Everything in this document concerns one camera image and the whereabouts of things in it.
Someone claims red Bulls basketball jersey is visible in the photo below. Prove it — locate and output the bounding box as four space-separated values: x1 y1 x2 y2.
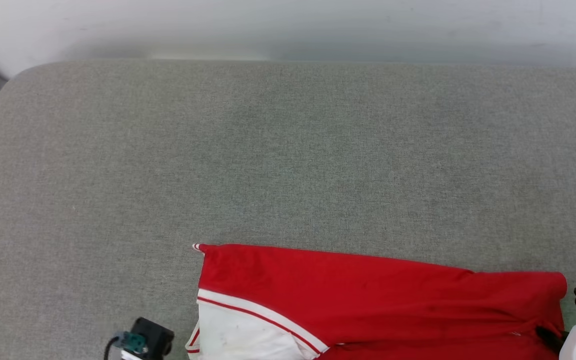
185 243 568 360

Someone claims grey fabric sofa seat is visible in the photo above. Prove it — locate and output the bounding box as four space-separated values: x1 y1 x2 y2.
0 59 576 360

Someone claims teal cable connector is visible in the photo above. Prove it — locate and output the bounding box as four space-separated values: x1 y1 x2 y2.
113 330 149 354

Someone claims thin black cable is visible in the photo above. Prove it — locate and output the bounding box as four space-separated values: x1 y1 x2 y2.
103 335 120 360

